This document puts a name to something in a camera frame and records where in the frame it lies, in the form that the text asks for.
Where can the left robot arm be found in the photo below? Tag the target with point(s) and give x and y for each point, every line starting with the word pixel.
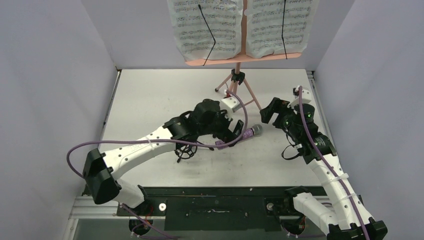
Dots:
pixel 102 171

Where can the aluminium rail frame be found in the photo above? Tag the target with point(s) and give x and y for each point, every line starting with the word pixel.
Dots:
pixel 144 99

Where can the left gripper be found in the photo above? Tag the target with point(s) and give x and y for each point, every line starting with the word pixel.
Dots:
pixel 226 135

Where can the black microphone tripod mount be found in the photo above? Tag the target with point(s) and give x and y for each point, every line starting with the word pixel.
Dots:
pixel 185 151

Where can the purple glitter microphone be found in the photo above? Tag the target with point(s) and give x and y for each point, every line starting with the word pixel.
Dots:
pixel 254 131

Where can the sheet music page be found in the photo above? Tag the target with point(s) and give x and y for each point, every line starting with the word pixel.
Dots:
pixel 207 29
pixel 275 27

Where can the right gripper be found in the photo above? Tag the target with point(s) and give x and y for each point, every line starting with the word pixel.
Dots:
pixel 276 110

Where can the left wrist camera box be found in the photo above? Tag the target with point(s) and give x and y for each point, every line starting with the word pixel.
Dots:
pixel 231 105

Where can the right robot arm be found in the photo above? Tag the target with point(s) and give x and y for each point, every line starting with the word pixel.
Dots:
pixel 348 219

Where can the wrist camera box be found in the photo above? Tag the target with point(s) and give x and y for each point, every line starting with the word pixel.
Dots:
pixel 231 105
pixel 301 94

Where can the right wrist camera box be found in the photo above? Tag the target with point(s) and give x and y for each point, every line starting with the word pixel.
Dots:
pixel 301 94

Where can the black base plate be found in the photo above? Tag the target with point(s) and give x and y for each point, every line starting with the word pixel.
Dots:
pixel 220 208

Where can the pink music stand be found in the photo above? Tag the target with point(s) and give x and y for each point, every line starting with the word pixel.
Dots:
pixel 212 32

